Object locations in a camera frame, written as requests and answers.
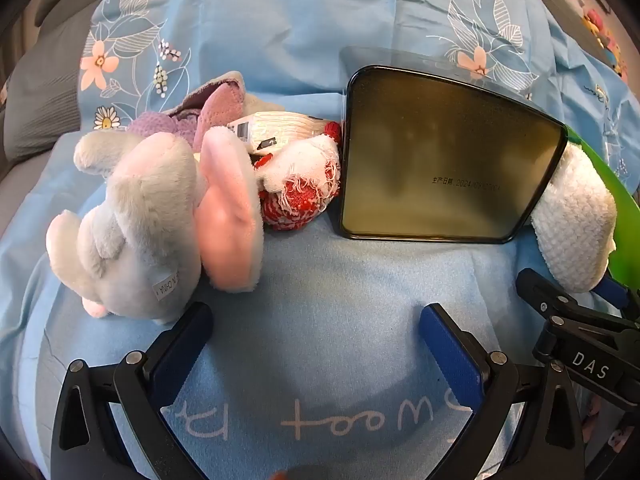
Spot grey pink plush elephant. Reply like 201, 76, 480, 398
46, 125, 265, 325

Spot red white knit glove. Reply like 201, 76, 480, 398
252, 120, 343, 231

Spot purple dotted cloth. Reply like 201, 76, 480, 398
127, 110, 201, 153

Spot grey cloth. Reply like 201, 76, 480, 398
200, 71, 286, 111

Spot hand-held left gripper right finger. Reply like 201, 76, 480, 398
419, 302, 586, 480

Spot white fluffy towel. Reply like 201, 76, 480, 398
530, 142, 618, 295

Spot blue floral printed bedsheet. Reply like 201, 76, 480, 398
0, 0, 640, 480

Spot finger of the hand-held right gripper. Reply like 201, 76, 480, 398
596, 274, 640, 318
516, 267, 640, 333

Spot green box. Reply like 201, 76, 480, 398
565, 127, 640, 293

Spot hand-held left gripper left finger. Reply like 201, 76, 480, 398
50, 301, 216, 480

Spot colourful plush toys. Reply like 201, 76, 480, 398
552, 0, 628, 81

